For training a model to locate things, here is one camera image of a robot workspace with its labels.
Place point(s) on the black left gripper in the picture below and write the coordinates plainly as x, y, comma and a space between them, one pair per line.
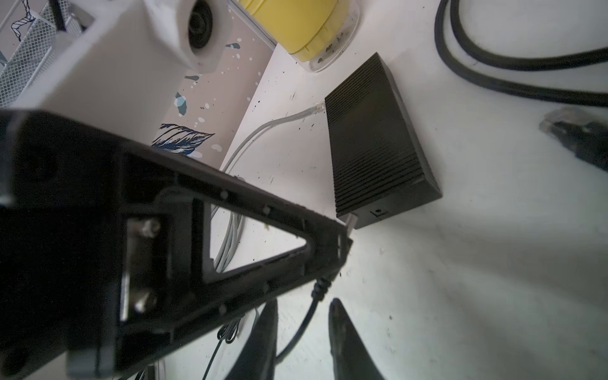
61, 241

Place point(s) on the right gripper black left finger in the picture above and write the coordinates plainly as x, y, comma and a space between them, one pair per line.
257, 359

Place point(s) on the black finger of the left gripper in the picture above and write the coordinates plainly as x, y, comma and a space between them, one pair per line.
157, 280

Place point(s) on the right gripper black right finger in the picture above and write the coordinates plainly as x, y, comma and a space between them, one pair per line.
350, 358

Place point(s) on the black ribbed power brick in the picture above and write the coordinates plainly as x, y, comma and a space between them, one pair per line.
379, 167

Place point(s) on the yellow pen cup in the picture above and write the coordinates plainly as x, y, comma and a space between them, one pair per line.
313, 32

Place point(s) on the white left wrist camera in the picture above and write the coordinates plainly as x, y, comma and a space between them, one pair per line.
122, 73

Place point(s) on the white mesh wall shelf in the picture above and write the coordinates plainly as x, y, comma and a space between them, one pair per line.
33, 36

